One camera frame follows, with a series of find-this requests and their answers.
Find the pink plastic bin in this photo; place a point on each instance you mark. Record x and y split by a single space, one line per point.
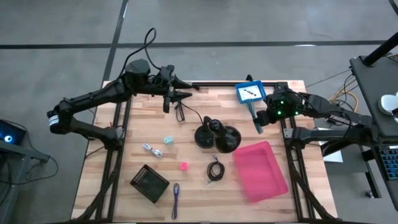
259 171

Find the black square mesh basket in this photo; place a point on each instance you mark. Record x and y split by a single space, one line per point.
149 183

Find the white card in basket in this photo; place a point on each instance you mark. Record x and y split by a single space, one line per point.
253 97

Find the green toothbrush pack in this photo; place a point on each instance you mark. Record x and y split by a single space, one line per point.
259 129

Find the black device with blue light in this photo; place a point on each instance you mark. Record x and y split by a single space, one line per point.
12 133

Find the small black pen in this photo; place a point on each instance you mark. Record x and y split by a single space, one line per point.
250 92

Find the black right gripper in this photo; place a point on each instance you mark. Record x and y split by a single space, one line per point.
280 107

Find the black keyboard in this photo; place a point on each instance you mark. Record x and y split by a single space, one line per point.
390 161

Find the small teal block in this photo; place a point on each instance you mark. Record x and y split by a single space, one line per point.
168 140

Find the black aluminium table frame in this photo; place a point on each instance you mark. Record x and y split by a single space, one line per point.
224 84

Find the white paper sheet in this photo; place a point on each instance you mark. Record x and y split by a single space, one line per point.
334 157

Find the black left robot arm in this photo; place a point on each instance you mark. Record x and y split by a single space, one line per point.
93 93

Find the black metal stand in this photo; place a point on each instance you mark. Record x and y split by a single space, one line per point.
18 152

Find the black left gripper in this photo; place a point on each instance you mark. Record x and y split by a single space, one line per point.
166 85

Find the small blue plastic basket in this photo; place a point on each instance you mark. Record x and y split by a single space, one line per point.
263 93

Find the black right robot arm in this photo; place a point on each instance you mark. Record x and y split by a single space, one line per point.
342 118

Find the black gooseneck desk lamp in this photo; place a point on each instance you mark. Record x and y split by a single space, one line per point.
228 140

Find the white rounded device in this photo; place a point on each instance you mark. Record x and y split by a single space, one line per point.
387 104

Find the black pole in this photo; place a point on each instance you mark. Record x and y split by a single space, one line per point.
379 51

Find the black side table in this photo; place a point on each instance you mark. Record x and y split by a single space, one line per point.
373 93

